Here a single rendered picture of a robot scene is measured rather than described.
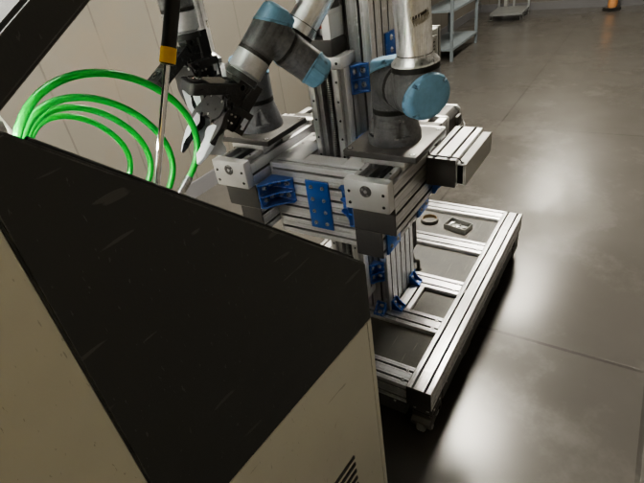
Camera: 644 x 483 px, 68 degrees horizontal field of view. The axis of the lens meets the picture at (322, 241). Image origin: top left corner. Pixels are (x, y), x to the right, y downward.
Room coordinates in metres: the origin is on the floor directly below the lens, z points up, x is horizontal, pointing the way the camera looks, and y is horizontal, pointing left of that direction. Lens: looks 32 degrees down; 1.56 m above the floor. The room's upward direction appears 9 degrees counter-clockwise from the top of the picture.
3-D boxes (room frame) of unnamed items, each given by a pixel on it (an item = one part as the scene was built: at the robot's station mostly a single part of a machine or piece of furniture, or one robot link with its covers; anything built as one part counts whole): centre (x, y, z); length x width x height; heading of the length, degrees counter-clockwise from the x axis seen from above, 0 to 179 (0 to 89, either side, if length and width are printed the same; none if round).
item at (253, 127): (1.60, 0.14, 1.09); 0.15 x 0.15 x 0.10
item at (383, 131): (1.31, -0.25, 1.09); 0.15 x 0.15 x 0.10
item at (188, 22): (1.19, 0.24, 1.43); 0.08 x 0.08 x 0.05
